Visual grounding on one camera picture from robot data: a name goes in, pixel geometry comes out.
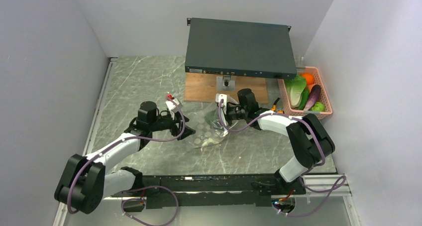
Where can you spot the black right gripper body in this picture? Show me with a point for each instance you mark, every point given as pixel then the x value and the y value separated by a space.
pixel 236 112

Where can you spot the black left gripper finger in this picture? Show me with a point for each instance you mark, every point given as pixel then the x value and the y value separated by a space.
pixel 180 117
pixel 181 131

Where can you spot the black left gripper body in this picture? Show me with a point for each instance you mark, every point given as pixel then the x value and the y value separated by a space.
pixel 163 122

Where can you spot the polka dot zip top bag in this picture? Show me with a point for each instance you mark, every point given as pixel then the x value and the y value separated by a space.
pixel 206 134

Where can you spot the green fake leafy vegetable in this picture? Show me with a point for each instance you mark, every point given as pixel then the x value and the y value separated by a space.
pixel 294 88

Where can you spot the orange fake fruit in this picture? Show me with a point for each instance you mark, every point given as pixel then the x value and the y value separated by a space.
pixel 309 78

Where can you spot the green fake lime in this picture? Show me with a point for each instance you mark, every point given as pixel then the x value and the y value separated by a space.
pixel 318 107

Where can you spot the dark green fake avocado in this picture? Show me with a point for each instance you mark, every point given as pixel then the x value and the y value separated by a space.
pixel 212 117

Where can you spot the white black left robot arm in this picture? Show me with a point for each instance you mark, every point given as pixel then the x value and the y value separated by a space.
pixel 86 180

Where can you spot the green fake cucumber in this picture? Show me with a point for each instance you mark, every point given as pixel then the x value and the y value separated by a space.
pixel 304 98

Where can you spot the purple fake eggplant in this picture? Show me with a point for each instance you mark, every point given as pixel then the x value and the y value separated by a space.
pixel 313 97

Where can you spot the wooden board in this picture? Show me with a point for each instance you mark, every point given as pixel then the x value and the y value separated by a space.
pixel 204 87

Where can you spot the pink plastic basket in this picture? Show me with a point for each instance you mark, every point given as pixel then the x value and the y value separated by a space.
pixel 323 98

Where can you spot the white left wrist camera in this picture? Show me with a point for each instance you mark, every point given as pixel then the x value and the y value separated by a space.
pixel 173 104

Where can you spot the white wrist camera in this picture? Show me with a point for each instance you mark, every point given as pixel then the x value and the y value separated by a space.
pixel 221 98
pixel 173 104

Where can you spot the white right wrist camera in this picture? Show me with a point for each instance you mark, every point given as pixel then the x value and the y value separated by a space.
pixel 221 98

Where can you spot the grey metal bracket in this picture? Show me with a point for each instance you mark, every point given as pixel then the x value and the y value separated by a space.
pixel 225 83

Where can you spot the dark network switch box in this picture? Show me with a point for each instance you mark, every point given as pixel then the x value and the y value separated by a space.
pixel 239 48

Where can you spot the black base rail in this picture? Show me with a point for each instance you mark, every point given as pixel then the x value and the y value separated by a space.
pixel 213 190

